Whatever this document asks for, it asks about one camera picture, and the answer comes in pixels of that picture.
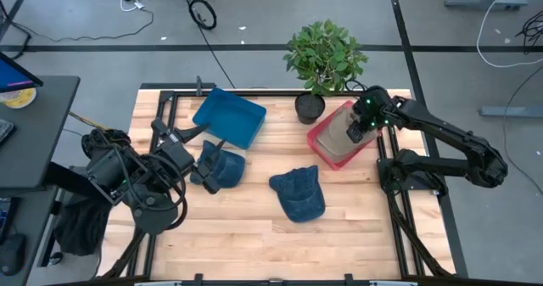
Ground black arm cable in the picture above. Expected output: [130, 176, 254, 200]
[112, 148, 188, 232]
[344, 78, 368, 93]

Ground blue denim cap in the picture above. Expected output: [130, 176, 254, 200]
[268, 165, 327, 224]
[189, 139, 247, 190]

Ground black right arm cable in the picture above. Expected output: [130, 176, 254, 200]
[344, 78, 368, 93]

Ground blue plastic bin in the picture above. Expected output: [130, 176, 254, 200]
[192, 87, 268, 150]

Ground white floor cable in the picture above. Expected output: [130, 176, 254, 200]
[475, 0, 543, 70]

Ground yellow and white disc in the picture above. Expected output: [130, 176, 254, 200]
[0, 87, 37, 109]

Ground black computer mouse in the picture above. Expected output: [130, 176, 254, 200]
[0, 233, 27, 278]

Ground black cable bundle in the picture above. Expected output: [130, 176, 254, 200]
[515, 8, 543, 56]

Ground computer monitor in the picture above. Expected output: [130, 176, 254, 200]
[0, 51, 44, 94]

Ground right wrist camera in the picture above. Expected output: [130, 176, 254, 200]
[346, 121, 367, 145]

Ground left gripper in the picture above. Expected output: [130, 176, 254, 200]
[150, 117, 227, 196]

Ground tan cap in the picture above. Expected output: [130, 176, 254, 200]
[316, 106, 379, 164]

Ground black metal table frame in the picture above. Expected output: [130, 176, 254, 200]
[99, 76, 457, 286]

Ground red plastic bin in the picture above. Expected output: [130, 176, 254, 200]
[305, 99, 381, 171]

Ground green potted plant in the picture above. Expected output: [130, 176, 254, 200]
[283, 19, 369, 126]

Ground coiled black floor cable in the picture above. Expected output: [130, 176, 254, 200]
[180, 0, 238, 90]

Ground thin black floor cable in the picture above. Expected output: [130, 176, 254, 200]
[502, 67, 543, 196]
[8, 8, 154, 43]

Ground dark grey keyboard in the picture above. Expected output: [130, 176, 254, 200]
[0, 118, 16, 147]

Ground black bag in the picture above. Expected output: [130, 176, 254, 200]
[53, 192, 114, 257]

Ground black side desk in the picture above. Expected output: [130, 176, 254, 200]
[0, 76, 81, 286]

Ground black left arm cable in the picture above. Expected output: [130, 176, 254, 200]
[112, 148, 188, 232]

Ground yellow cable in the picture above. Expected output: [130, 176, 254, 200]
[67, 110, 109, 131]

